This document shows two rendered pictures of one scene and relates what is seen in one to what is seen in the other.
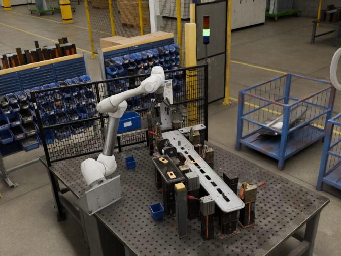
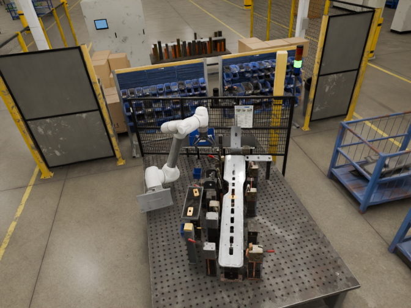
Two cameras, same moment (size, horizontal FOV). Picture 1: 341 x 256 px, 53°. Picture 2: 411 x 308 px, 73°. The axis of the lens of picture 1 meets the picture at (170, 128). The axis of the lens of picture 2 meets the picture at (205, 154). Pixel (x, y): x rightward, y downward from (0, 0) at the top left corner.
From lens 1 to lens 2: 126 cm
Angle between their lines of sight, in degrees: 26
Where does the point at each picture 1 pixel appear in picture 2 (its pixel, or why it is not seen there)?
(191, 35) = (280, 65)
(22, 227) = (125, 192)
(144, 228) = (169, 242)
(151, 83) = (183, 126)
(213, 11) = (352, 24)
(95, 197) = (145, 201)
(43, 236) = (133, 205)
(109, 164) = (169, 174)
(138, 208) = (177, 220)
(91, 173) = (149, 179)
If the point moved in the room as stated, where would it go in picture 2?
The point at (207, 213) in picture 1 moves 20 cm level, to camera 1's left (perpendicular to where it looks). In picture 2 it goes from (207, 257) to (185, 248)
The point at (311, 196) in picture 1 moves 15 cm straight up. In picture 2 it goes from (341, 272) to (345, 262)
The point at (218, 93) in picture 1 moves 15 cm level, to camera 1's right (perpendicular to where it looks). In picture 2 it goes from (340, 109) to (348, 110)
